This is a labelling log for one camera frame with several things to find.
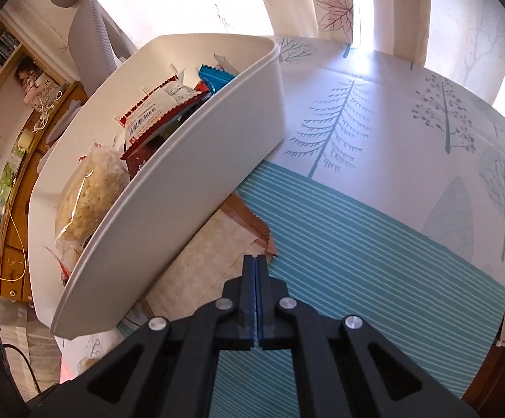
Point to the white plastic storage bin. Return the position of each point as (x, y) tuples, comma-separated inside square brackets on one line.
[(169, 209)]

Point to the grey office chair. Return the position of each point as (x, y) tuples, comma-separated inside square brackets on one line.
[(91, 39)]

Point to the pale puffed cookie packet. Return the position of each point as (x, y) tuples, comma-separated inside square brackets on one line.
[(87, 200)]

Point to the brown beige paper packet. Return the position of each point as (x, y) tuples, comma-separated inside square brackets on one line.
[(204, 248)]

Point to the green plant picture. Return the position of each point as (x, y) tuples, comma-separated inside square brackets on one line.
[(6, 180)]

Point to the wooden desk with drawers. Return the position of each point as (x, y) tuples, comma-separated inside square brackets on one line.
[(15, 235)]

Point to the white packet with red trim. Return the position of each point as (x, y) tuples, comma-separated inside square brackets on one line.
[(156, 109)]

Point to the wooden bookshelf with books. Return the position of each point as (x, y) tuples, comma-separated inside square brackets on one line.
[(0, 52)]

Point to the blue small snack packet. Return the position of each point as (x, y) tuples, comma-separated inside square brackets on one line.
[(215, 79)]

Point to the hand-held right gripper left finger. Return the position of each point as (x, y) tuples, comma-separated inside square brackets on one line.
[(249, 296)]

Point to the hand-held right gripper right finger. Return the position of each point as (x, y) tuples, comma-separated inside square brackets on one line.
[(263, 296)]

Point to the dark red snack packet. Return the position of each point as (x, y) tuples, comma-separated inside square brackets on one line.
[(143, 156)]

